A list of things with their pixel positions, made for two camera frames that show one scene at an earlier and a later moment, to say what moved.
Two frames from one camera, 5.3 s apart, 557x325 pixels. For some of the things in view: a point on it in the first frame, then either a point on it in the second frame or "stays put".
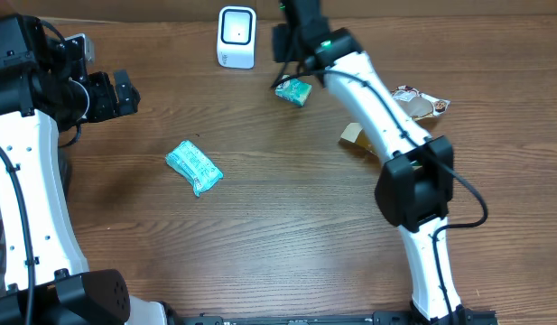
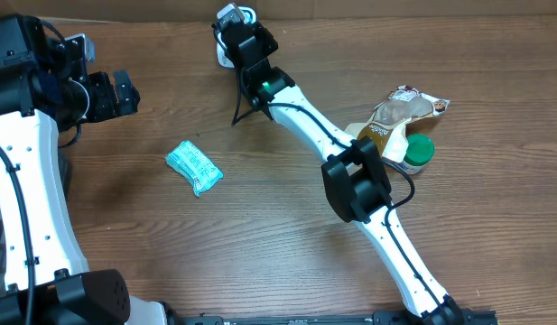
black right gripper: (285, 38) -> (264, 37)
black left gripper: (109, 104) stays put
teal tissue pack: (190, 162) stays put
